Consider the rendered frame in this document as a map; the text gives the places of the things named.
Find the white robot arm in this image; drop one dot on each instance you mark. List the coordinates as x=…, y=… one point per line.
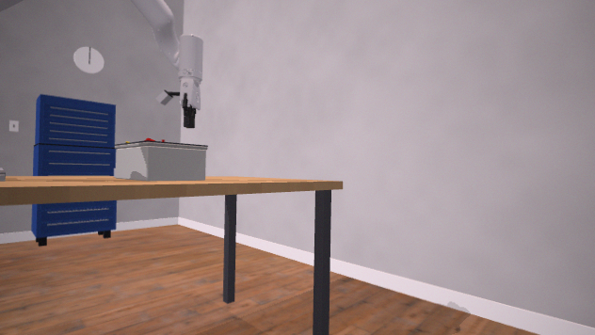
x=160, y=17

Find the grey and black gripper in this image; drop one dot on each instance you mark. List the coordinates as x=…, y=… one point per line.
x=190, y=92

